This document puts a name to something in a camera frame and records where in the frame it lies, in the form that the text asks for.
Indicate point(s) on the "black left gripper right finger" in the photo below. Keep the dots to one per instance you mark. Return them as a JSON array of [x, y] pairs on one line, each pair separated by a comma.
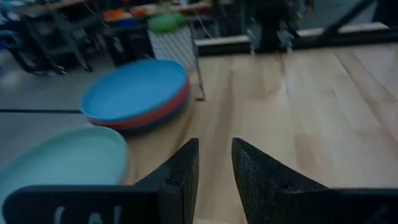
[[264, 193]]

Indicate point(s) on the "orange plate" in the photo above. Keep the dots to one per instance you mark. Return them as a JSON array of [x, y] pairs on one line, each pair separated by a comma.
[[161, 112]]

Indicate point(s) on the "pale green plate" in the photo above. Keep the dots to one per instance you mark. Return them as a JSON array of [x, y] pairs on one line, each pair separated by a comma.
[[62, 158]]

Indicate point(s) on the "black office chair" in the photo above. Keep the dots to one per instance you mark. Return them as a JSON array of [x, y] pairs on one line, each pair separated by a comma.
[[62, 40]]

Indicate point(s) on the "blue bowl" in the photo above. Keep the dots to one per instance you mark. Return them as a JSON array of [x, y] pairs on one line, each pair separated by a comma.
[[133, 88]]

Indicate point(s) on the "green potted plant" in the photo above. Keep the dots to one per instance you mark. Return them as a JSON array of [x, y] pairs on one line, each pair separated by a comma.
[[166, 22]]

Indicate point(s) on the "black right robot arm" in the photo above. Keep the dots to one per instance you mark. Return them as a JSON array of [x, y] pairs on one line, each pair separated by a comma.
[[270, 25]]

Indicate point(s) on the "white triangle-pattern planter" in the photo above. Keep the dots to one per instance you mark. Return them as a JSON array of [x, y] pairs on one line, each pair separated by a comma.
[[174, 46]]

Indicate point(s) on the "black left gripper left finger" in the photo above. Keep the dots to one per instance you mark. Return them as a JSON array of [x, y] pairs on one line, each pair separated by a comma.
[[183, 186]]

